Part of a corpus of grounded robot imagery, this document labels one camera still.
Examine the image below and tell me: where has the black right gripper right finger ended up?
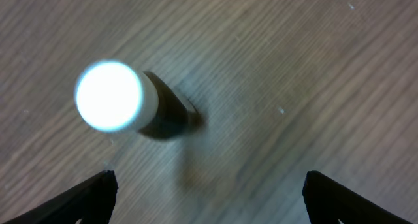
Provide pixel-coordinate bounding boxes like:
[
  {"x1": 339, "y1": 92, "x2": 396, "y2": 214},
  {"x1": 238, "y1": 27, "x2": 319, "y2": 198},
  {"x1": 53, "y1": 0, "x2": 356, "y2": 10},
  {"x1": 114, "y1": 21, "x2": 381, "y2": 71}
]
[{"x1": 302, "y1": 170, "x2": 409, "y2": 224}]

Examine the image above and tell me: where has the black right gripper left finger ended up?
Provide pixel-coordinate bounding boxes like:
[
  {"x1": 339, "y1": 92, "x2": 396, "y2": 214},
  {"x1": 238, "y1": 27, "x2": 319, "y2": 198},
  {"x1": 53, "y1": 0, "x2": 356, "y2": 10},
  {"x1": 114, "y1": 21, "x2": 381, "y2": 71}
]
[{"x1": 5, "y1": 170, "x2": 118, "y2": 224}]

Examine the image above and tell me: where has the dark brown bottle white cap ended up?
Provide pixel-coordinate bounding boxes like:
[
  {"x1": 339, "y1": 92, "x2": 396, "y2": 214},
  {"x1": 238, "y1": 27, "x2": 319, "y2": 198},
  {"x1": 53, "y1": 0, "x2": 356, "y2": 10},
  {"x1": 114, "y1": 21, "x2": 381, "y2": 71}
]
[{"x1": 74, "y1": 60, "x2": 203, "y2": 140}]

